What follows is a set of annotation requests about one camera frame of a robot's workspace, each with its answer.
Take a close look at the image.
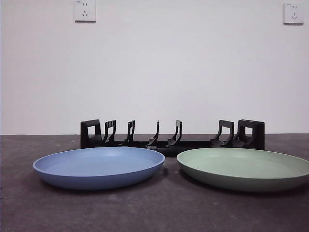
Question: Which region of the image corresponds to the blue round plate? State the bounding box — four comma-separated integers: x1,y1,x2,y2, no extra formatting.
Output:
32,146,166,190

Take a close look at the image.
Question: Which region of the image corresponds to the green round plate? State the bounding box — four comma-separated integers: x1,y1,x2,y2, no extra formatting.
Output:
176,147,309,193

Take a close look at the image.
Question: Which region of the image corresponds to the black plate rack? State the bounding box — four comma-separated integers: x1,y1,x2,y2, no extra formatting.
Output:
80,119,266,158

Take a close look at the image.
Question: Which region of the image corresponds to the white wall socket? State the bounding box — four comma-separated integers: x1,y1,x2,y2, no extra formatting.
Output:
283,2,304,25
74,0,97,24

